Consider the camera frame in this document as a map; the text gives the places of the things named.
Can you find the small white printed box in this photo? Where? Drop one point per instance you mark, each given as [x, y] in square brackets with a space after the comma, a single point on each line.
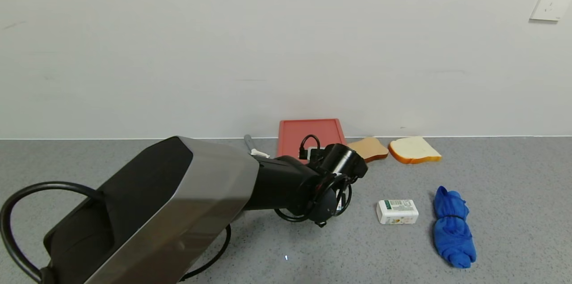
[397, 211]

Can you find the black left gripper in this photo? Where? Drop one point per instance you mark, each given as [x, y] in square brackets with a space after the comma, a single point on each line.
[340, 204]

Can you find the red drawer case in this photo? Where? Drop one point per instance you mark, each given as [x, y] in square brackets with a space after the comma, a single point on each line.
[290, 138]

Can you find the black and silver left robot arm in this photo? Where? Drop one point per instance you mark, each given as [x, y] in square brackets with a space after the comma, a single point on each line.
[187, 203]

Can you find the brown toast slice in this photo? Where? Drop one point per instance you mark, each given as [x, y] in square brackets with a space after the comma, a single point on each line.
[373, 149]

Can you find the white bread slice orange crust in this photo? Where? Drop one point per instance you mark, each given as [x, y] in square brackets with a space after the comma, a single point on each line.
[413, 150]

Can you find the blue bundled cloth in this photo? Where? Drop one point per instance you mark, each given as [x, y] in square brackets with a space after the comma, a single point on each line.
[452, 230]

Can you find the white wall socket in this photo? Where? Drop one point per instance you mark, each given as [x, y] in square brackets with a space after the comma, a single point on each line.
[552, 1]

